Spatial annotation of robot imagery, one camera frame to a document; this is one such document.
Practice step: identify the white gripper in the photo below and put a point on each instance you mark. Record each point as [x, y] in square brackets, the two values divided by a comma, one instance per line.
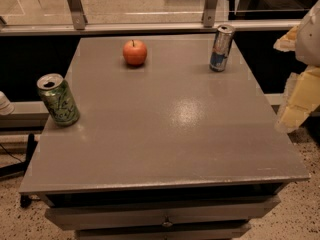
[310, 40]

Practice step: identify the red apple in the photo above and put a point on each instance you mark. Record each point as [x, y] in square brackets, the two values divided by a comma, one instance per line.
[134, 52]

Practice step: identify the blue silver energy drink can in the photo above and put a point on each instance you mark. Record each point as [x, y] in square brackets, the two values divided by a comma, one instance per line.
[221, 47]

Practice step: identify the green soda can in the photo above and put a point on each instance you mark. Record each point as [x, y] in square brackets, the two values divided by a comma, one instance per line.
[55, 93]

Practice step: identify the metal railing bar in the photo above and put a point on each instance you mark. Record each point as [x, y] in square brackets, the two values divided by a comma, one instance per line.
[146, 28]

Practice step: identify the grey cabinet with drawers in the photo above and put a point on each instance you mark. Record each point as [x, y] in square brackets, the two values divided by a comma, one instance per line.
[172, 139]

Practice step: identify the metal drawer lock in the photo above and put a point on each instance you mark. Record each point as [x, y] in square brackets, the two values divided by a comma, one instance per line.
[167, 223]

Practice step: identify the white object at left edge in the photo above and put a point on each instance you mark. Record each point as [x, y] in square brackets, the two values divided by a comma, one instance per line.
[6, 107]

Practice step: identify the right metal railing bracket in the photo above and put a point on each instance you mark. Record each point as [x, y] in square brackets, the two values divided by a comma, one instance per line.
[209, 12]

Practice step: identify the metal railing bracket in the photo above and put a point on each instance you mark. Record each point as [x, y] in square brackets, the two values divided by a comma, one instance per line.
[209, 12]
[77, 14]

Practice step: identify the left metal railing bracket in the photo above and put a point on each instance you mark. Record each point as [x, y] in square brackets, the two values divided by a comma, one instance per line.
[77, 14]

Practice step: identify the black stand with cable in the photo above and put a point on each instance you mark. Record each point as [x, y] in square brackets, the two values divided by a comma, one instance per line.
[22, 166]

